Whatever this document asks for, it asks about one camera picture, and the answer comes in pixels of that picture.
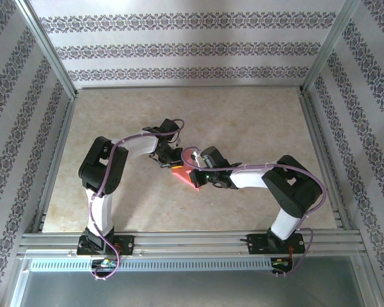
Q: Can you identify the pink square paper sheet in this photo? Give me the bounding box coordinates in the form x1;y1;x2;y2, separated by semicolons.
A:
172;148;202;192

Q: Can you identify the small electronics board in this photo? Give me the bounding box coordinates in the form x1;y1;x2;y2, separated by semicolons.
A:
270;257;294;269
91;258;120;269

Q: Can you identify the grey metal panel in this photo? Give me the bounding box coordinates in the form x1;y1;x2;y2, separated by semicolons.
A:
9;255;381;307

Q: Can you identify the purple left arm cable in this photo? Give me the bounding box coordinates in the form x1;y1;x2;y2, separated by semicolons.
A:
88;118;185;282

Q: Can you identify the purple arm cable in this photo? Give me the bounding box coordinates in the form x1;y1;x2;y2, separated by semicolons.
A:
88;118;185;282
180;146;327;278

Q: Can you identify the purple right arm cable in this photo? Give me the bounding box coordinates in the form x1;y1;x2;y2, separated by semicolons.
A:
180;146;327;278

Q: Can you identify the long aluminium mounting rail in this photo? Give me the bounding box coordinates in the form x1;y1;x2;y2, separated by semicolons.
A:
17;232;367;256

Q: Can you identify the thin aluminium wall rail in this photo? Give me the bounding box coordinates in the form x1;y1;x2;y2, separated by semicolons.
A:
73;83;305;92

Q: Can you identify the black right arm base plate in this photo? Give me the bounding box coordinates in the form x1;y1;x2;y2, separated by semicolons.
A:
246;233;307;256

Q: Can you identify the grey slotted cable duct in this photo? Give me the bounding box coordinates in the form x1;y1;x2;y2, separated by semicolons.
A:
28;258;273;272

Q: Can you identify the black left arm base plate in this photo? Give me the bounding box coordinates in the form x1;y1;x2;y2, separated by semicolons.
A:
76;235;136;256

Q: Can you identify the aluminium side rail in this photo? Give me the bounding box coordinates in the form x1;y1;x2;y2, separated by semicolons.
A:
30;95;77;233
299;92;353;231

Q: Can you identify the aluminium frame post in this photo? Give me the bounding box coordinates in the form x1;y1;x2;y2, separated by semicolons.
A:
14;0;79;100
300;0;362;97

